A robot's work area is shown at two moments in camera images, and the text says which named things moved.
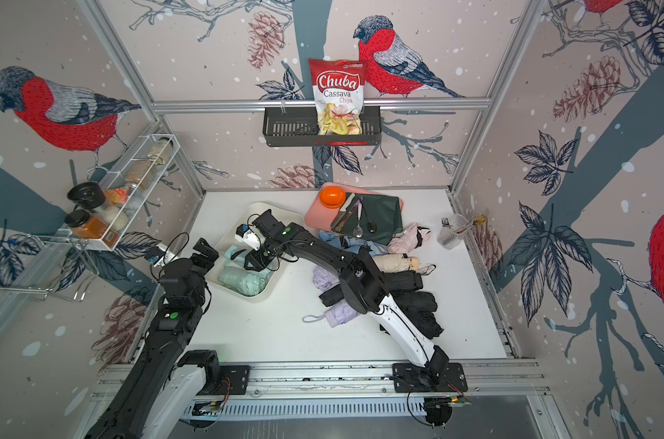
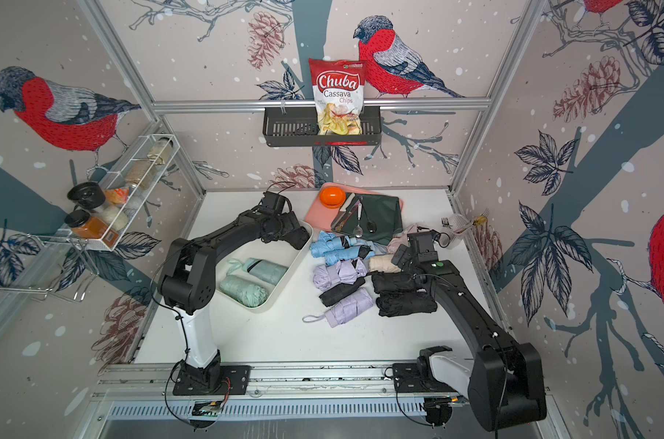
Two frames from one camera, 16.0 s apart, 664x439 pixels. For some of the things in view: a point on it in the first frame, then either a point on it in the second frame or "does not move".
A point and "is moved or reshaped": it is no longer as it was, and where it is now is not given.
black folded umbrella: (400, 281) does not move
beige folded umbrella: (398, 262) does not move
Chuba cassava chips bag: (338, 86) does not move
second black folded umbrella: (415, 303) does not move
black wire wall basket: (300, 129) does not move
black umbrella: (422, 316) -> (340, 292)
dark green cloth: (372, 218) does not move
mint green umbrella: (246, 282) is moved or reshaped
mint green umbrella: (232, 256) -> (259, 269)
